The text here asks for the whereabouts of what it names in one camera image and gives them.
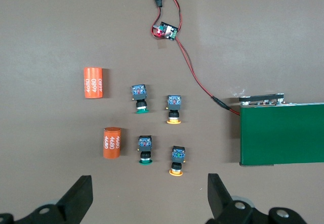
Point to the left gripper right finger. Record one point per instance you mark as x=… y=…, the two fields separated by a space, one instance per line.
x=217 y=196

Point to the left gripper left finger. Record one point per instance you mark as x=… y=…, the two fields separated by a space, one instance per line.
x=76 y=198

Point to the yellow push button switch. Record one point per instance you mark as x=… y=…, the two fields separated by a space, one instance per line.
x=174 y=102
x=177 y=155

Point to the orange 4680 battery cylinder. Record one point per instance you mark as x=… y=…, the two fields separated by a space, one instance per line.
x=93 y=83
x=111 y=143

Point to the green push button switch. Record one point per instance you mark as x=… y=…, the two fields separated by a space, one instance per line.
x=139 y=96
x=145 y=145

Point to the green conveyor belt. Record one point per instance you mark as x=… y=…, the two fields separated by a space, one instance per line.
x=282 y=133

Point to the small black controller board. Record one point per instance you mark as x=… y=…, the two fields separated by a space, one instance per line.
x=165 y=31

